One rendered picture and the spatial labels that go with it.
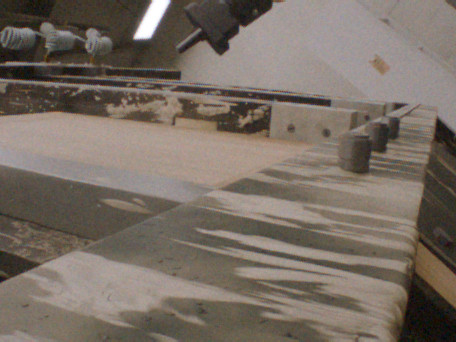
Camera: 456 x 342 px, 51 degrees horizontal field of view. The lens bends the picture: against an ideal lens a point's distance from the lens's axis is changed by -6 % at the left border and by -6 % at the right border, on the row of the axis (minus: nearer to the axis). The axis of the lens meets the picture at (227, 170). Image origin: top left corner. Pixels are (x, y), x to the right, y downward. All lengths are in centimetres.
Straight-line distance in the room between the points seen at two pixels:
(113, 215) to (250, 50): 600
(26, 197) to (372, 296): 27
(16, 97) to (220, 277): 95
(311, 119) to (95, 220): 49
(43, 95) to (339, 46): 361
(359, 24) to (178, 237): 420
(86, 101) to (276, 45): 527
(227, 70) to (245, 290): 632
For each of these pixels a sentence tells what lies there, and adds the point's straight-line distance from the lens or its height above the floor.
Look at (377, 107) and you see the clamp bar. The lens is 119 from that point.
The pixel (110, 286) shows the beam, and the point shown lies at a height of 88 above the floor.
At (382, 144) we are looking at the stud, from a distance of 50.
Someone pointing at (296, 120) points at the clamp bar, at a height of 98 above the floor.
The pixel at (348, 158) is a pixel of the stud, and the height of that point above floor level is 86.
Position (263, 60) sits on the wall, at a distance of 623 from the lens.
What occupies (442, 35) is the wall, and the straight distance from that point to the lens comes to 567.
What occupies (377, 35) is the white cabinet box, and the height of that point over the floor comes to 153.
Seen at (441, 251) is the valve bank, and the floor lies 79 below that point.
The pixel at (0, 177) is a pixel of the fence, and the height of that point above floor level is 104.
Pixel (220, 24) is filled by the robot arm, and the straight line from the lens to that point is 99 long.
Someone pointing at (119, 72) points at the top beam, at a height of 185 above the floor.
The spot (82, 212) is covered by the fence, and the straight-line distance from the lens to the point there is 35.
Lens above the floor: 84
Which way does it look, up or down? 12 degrees up
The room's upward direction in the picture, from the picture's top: 48 degrees counter-clockwise
